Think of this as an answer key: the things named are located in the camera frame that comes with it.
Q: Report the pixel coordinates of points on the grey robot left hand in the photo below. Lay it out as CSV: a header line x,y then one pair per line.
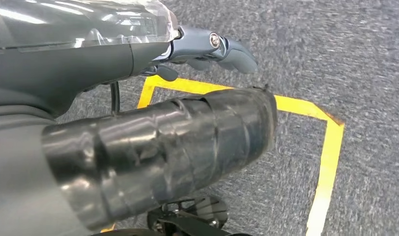
x,y
56,65

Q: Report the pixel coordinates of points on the yellow floor tape square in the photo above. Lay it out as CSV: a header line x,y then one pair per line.
x,y
329,156

